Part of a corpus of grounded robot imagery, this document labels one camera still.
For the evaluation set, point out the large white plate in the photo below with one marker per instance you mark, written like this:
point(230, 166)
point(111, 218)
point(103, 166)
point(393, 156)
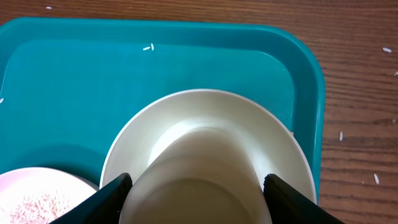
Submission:
point(40, 194)

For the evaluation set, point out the white cup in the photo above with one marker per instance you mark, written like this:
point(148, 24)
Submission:
point(203, 177)

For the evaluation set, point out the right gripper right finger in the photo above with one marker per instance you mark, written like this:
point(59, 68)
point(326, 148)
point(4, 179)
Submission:
point(287, 205)

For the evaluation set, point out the teal plastic tray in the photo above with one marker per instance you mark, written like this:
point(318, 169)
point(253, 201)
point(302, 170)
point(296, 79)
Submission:
point(68, 86)

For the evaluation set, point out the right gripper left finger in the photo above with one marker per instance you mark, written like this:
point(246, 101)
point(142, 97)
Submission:
point(102, 207)

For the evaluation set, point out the white saucer bowl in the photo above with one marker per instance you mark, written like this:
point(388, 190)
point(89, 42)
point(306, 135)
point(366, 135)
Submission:
point(268, 144)

